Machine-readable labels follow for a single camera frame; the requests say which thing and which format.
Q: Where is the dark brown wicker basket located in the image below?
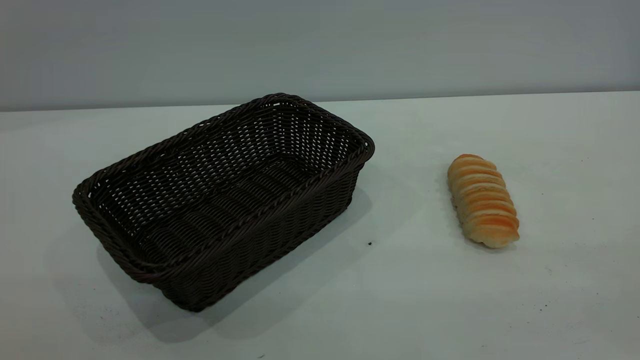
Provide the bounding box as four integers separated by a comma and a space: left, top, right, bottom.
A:
72, 92, 376, 313

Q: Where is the long ridged bread roll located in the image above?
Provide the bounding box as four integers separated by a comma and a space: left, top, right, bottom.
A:
446, 153, 521, 249

